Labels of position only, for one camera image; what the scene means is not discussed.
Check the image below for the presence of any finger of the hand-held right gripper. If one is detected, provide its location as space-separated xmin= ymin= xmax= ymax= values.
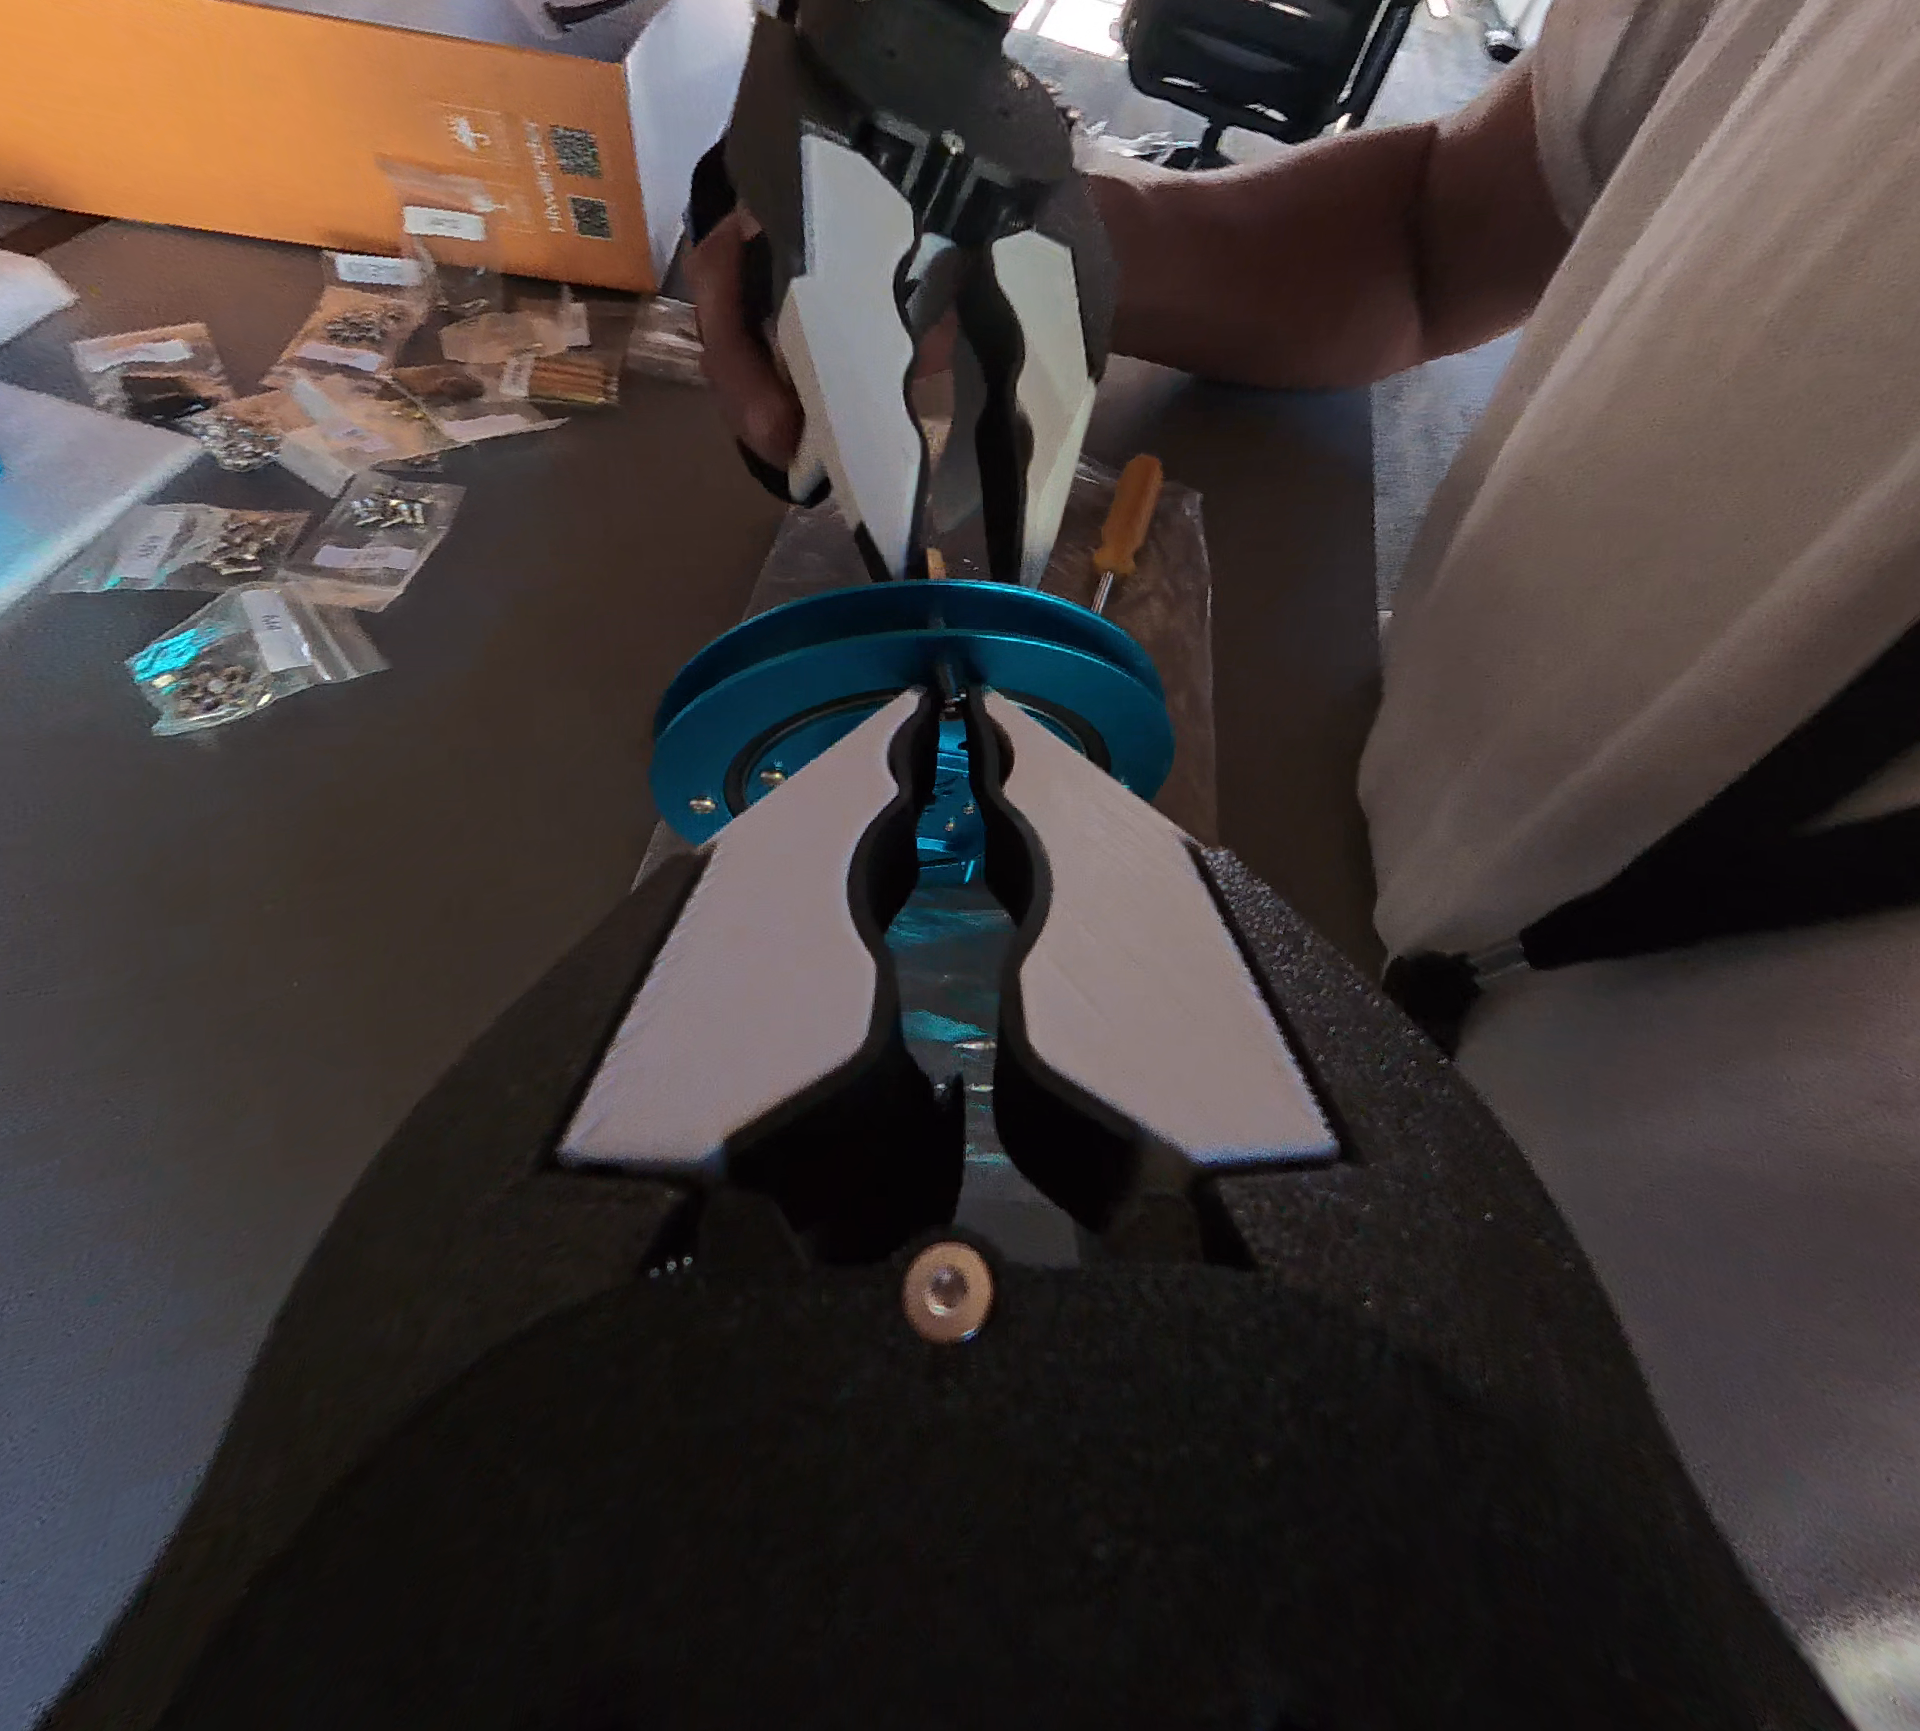
xmin=982 ymin=232 xmax=1101 ymax=590
xmin=772 ymin=131 xmax=939 ymax=582

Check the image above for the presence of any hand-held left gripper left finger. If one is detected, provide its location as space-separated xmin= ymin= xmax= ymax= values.
xmin=553 ymin=686 xmax=943 ymax=1182

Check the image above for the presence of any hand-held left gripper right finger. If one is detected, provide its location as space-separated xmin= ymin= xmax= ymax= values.
xmin=965 ymin=686 xmax=1342 ymax=1174

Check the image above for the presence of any orange handled screwdriver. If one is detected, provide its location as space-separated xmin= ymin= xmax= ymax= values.
xmin=1086 ymin=454 xmax=1168 ymax=624

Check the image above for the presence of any blue metal turntable disc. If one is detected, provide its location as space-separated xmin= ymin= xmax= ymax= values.
xmin=652 ymin=580 xmax=1170 ymax=864

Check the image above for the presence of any person's right forearm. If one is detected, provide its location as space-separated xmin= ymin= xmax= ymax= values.
xmin=1080 ymin=75 xmax=1584 ymax=390

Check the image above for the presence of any person's right hand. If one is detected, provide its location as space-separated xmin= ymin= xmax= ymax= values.
xmin=686 ymin=208 xmax=812 ymax=462

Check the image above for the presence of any clear plastic bag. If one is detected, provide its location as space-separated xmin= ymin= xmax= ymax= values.
xmin=636 ymin=472 xmax=1219 ymax=1170

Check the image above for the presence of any black mesh office chair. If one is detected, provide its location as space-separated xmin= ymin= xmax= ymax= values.
xmin=1122 ymin=0 xmax=1463 ymax=175

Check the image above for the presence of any pile of small screw bags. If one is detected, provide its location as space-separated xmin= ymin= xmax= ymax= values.
xmin=51 ymin=149 xmax=707 ymax=736

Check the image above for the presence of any orange cardboard box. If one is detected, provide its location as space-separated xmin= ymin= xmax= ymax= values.
xmin=0 ymin=0 xmax=752 ymax=296

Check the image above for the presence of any white foam sheet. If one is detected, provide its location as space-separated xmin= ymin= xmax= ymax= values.
xmin=0 ymin=382 xmax=203 ymax=616

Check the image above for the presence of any small white foam piece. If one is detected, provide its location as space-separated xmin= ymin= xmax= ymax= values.
xmin=0 ymin=254 xmax=77 ymax=346

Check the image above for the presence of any black lanyard strap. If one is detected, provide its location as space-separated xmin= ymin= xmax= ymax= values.
xmin=1379 ymin=652 xmax=1920 ymax=1058

